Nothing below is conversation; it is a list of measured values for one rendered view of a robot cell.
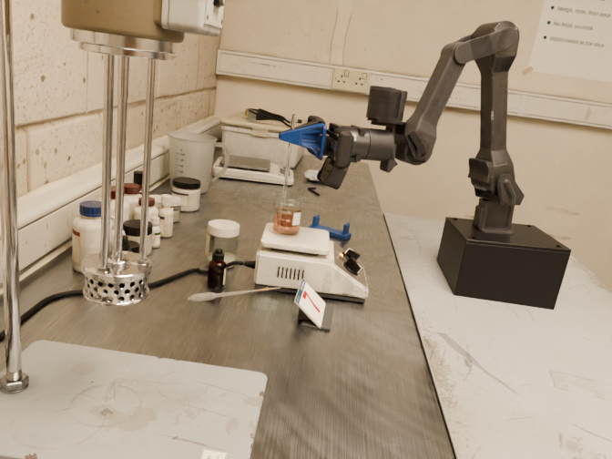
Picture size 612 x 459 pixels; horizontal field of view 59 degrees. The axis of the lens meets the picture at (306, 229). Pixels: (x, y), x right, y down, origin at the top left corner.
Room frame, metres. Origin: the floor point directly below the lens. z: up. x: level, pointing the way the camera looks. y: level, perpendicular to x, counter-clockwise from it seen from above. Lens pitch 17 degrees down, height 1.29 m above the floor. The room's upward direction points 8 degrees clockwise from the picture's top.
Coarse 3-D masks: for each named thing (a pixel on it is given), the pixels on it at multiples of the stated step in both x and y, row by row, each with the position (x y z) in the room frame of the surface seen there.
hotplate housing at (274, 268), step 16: (256, 256) 0.87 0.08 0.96; (272, 256) 0.87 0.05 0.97; (288, 256) 0.87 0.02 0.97; (304, 256) 0.88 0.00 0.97; (320, 256) 0.89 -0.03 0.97; (256, 272) 0.87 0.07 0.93; (272, 272) 0.87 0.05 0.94; (288, 272) 0.87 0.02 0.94; (304, 272) 0.87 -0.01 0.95; (320, 272) 0.87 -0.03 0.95; (336, 272) 0.87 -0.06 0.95; (288, 288) 0.87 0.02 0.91; (320, 288) 0.87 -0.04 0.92; (336, 288) 0.87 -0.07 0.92; (352, 288) 0.87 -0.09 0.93
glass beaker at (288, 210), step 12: (276, 192) 0.95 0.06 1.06; (288, 192) 0.96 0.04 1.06; (276, 204) 0.93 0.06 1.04; (288, 204) 0.91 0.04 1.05; (300, 204) 0.92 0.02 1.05; (276, 216) 0.92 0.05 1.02; (288, 216) 0.91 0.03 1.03; (300, 216) 0.92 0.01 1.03; (276, 228) 0.92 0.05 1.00; (288, 228) 0.91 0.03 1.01; (300, 228) 0.93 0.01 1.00
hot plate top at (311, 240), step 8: (264, 232) 0.92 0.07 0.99; (272, 232) 0.93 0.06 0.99; (304, 232) 0.96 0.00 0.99; (312, 232) 0.96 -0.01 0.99; (320, 232) 0.97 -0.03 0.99; (328, 232) 0.98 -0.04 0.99; (264, 240) 0.88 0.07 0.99; (272, 240) 0.88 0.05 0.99; (280, 240) 0.89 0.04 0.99; (288, 240) 0.90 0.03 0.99; (296, 240) 0.90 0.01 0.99; (304, 240) 0.91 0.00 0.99; (312, 240) 0.91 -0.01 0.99; (320, 240) 0.92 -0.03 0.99; (328, 240) 0.93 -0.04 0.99; (280, 248) 0.87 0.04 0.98; (288, 248) 0.87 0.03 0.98; (296, 248) 0.87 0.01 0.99; (304, 248) 0.87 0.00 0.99; (312, 248) 0.88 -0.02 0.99; (320, 248) 0.88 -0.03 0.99; (328, 248) 0.89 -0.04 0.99
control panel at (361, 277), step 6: (336, 246) 0.98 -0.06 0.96; (336, 252) 0.94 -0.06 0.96; (336, 258) 0.91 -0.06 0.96; (342, 258) 0.94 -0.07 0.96; (336, 264) 0.88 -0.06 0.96; (342, 264) 0.90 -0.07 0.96; (360, 264) 0.97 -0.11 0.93; (348, 270) 0.89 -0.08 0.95; (360, 270) 0.94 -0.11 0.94; (354, 276) 0.89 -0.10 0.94; (360, 276) 0.91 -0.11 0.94; (360, 282) 0.87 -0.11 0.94
